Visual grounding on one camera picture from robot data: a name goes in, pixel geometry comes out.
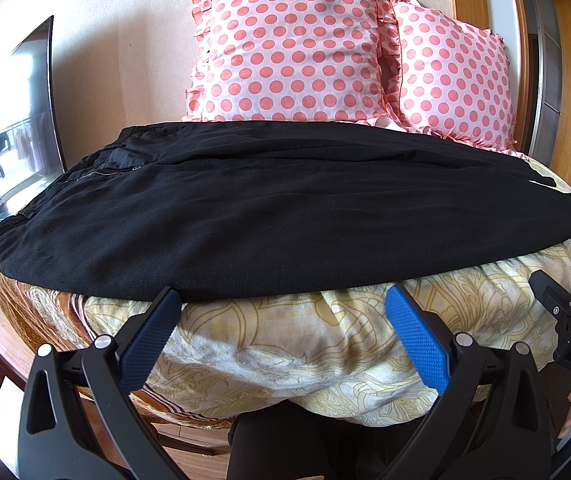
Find wooden door frame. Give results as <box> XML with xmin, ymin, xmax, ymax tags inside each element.
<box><xmin>451</xmin><ymin>0</ymin><xmax>571</xmax><ymax>185</ymax></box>

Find pink polka dot pillow right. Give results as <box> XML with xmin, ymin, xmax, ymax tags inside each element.
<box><xmin>380</xmin><ymin>0</ymin><xmax>514</xmax><ymax>152</ymax></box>

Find cream patterned bed cover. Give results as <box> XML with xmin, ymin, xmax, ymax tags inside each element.
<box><xmin>0</xmin><ymin>152</ymin><xmax>571</xmax><ymax>428</ymax></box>

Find black pants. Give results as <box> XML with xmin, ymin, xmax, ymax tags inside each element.
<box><xmin>0</xmin><ymin>122</ymin><xmax>571</xmax><ymax>302</ymax></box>

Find pink polka dot pillow left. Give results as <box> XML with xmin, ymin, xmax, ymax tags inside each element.
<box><xmin>186</xmin><ymin>0</ymin><xmax>401</xmax><ymax>126</ymax></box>

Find pink polka dot pillow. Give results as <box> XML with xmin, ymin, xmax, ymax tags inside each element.
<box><xmin>380</xmin><ymin>0</ymin><xmax>514</xmax><ymax>152</ymax></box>
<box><xmin>186</xmin><ymin>0</ymin><xmax>401</xmax><ymax>126</ymax></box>

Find flat screen television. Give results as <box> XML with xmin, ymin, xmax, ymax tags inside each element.
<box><xmin>0</xmin><ymin>16</ymin><xmax>66</xmax><ymax>220</ymax></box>

